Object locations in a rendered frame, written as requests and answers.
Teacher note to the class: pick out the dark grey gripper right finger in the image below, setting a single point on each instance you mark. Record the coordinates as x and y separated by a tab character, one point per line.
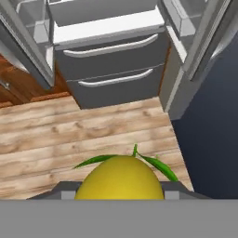
176	189

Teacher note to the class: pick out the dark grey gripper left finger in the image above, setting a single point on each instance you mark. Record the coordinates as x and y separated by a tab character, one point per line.
65	189

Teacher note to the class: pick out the yellow lemon with green leaves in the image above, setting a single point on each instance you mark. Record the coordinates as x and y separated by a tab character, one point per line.
119	179

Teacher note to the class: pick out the grey fridge drawer front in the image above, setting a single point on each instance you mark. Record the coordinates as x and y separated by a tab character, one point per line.
111	59
117	91

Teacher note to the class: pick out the grey fridge door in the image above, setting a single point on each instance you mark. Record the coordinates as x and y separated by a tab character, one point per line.
192	52
24	40

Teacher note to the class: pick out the white fridge shelf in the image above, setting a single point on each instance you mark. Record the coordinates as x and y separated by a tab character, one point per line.
107	24

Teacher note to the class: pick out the brown wooden cupboard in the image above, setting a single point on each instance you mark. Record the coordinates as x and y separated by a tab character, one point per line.
24	83

